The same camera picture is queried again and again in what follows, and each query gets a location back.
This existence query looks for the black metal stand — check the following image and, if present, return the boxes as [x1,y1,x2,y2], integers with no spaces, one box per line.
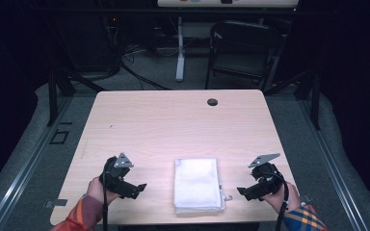
[262,68,323,131]
[45,68,108,128]

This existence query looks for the person's right hand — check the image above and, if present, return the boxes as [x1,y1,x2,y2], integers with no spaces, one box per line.
[259,181,302,215]

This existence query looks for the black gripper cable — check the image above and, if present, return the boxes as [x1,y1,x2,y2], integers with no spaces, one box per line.
[101,168,110,231]
[261,171,291,231]

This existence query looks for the black floor cable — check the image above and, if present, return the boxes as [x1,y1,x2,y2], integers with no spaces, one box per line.
[119,62,173,91]

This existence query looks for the white desk leg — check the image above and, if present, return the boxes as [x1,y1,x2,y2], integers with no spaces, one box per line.
[174,15,186,83]

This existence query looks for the person's left hand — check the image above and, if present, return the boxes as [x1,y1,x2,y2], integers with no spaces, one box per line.
[87,175,120,207]

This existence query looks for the white cloth bag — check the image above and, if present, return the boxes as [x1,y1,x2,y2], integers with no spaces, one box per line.
[172,156,233,217]

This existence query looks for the aluminium floor rail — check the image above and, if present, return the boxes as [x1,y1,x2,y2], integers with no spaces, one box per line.
[0,95,74,231]
[296,99,370,231]

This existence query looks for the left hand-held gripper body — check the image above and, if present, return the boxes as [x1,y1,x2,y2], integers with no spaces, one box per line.
[98,152,135,198]

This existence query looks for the black folding chair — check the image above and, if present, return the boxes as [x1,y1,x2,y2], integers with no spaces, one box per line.
[203,19,284,92]

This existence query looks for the dark computer tower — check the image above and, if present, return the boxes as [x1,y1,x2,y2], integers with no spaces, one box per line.
[52,13,122,73]

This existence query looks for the tangled floor cables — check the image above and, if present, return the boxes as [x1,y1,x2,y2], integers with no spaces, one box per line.
[120,39,178,64]

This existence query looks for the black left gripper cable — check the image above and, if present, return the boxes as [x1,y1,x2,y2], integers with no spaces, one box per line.
[101,168,110,231]

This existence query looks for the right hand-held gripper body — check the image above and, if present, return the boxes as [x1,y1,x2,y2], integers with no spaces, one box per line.
[247,152,286,197]

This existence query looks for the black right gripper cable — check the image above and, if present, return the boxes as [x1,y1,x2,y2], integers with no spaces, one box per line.
[261,171,291,231]

